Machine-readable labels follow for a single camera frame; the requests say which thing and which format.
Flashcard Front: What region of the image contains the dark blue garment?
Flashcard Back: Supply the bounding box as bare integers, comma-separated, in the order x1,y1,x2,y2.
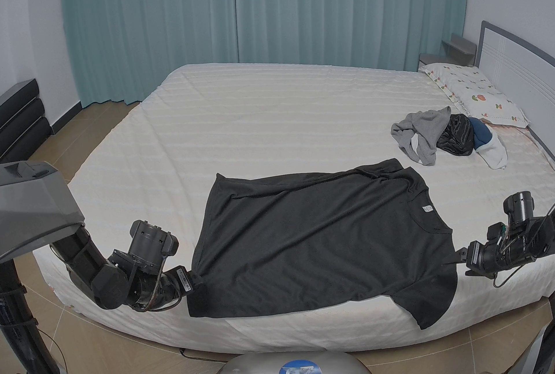
469,117,493,148

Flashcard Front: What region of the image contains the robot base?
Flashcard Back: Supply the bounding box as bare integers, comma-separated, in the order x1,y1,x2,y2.
225,349,361,374

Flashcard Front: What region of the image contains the white garment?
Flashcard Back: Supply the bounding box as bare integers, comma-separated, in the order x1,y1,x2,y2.
475,134,508,170

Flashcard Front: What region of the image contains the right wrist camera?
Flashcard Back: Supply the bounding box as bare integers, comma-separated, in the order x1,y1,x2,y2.
502,190,537,230

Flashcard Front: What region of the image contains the white printed pillow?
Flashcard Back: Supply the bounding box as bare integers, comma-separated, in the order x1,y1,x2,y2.
418,62,531,129

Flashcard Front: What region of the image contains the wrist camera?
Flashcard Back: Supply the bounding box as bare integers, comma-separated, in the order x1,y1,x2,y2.
128,220,180,274
502,190,537,230

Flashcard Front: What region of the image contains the black T-shirt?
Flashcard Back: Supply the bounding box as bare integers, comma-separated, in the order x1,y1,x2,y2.
187,158,460,331

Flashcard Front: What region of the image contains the black chest of drawers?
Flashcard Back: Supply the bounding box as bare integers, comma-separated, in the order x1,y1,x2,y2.
0,78,55,165

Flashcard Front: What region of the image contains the black garment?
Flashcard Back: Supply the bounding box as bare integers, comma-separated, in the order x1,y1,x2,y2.
436,113,476,157

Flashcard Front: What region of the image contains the bed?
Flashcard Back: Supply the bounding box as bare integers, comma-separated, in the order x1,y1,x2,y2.
32,20,555,356

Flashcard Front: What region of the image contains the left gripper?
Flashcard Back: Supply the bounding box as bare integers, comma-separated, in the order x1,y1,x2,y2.
166,265,205,299

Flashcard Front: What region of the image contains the black cable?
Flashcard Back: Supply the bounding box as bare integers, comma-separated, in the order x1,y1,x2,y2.
179,347,229,363

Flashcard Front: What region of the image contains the grey garment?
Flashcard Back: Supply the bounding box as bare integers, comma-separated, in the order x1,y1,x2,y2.
391,106,452,167

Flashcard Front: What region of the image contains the grey bedside table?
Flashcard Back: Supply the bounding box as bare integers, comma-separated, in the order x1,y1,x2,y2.
418,32,478,70

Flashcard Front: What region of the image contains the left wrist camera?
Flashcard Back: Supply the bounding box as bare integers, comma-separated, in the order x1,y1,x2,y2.
128,220,180,274

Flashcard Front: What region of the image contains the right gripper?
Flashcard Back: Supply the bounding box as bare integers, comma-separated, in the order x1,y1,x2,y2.
445,240,500,278

